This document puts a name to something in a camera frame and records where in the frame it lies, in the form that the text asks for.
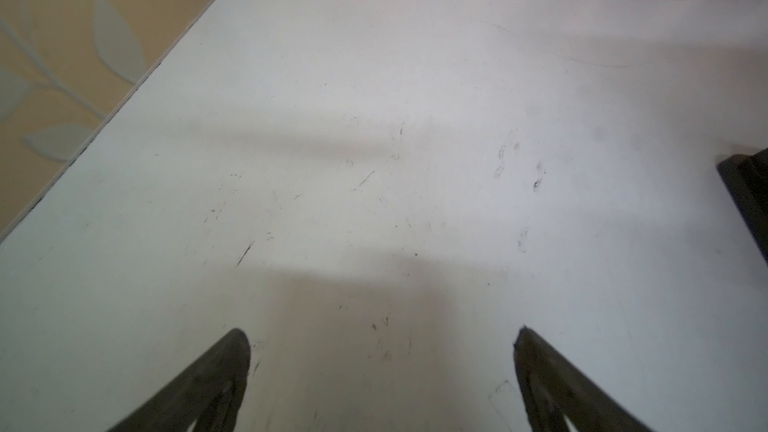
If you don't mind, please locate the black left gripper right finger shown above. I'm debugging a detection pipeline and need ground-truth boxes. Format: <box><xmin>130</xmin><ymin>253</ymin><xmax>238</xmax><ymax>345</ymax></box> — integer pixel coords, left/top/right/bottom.
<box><xmin>513</xmin><ymin>327</ymin><xmax>649</xmax><ymax>431</ymax></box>

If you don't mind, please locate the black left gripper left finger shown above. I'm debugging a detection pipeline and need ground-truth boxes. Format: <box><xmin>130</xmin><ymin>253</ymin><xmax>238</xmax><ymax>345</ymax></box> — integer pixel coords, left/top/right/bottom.
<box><xmin>111</xmin><ymin>328</ymin><xmax>251</xmax><ymax>431</ymax></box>

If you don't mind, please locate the black phone stand front left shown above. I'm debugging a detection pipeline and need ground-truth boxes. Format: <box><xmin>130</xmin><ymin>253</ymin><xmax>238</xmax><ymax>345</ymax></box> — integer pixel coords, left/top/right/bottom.
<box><xmin>717</xmin><ymin>149</ymin><xmax>768</xmax><ymax>260</ymax></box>

